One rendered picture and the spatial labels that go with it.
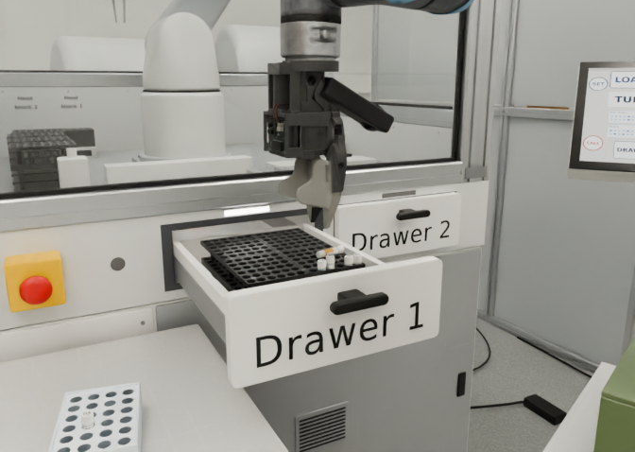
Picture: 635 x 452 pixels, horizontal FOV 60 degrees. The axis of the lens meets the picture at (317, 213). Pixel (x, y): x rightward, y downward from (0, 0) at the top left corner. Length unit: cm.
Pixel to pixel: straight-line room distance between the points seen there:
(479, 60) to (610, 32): 124
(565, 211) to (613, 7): 79
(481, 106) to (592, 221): 131
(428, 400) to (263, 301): 77
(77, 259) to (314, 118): 43
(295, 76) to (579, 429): 53
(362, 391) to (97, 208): 65
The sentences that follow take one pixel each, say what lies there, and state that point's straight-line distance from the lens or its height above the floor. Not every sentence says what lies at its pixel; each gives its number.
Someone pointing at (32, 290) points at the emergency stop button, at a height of 88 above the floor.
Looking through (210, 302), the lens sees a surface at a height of 87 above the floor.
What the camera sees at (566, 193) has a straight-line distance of 248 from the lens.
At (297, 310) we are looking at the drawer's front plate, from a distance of 64.
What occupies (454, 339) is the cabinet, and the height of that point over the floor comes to 59.
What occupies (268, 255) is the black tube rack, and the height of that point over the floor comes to 90.
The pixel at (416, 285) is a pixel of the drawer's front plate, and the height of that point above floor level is 90.
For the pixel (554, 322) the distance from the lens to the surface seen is 264.
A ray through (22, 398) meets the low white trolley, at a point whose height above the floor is 76.
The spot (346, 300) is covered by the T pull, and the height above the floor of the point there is 91.
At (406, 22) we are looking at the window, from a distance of 110.
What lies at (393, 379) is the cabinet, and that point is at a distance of 124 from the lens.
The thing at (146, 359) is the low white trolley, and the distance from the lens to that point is 86.
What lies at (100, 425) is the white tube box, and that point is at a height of 80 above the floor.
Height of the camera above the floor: 115
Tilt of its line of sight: 14 degrees down
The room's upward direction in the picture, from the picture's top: straight up
